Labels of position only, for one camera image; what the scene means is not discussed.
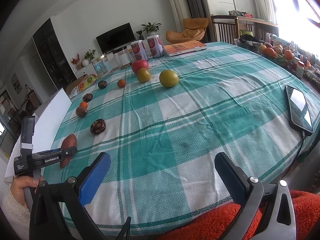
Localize reddish sweet potato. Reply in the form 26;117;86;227
60;133;77;168

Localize dark brown water chestnut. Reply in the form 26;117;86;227
75;106;88;118

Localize large dark water chestnut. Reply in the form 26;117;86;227
90;119;106;135

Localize small orange tangerine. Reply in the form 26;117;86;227
79;101;88;108

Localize large yellow-green pear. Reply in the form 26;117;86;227
159;69;179;88

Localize white fleece left sleeve forearm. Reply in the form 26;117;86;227
1;189;30;239

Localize person's left hand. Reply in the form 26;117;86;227
10;176;44;208

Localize red fleece garment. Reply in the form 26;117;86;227
154;189;320;240

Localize white cardboard box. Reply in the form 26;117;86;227
4;87;73;178

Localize fruit print snack bag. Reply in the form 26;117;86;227
66;74;98;98

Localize far dark water chestnut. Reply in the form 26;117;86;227
98;80;108;89

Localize black smartphone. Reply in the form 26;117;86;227
284;85;313;137

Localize red flowers in vase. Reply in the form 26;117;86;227
71;54;82;69

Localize black glass cabinet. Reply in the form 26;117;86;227
33;19;76;89

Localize white tv cabinet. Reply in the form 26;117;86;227
74;53;119;79

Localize clear jar gold lid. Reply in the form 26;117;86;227
93;58;112;77

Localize small green plant white pot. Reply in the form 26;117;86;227
82;49;96;67

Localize teal white plaid tablecloth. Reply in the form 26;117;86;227
43;42;319;235

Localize clear jar black lid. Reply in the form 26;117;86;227
113;48;132;69

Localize red apple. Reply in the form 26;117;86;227
131;60;149;74

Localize black flat television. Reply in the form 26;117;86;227
96;23;136;54

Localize left red white canister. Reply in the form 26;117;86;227
131;40;148;61

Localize red white canister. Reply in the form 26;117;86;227
147;35;164;58
131;40;148;61

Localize basket of fruit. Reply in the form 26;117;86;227
259;43;294;67

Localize right red white canister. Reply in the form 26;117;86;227
147;35;164;58

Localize green potted plant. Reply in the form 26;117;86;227
140;22;162;35

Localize orange book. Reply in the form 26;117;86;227
164;40;207;57

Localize dark wooden chair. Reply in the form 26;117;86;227
211;15;240;44

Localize orange lounge chair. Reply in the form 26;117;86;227
165;18;209;44

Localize white standing air conditioner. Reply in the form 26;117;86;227
169;0;191;33

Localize grey curtain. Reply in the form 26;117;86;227
187;0;213;43

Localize black charging cable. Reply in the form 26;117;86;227
294;130;307;160

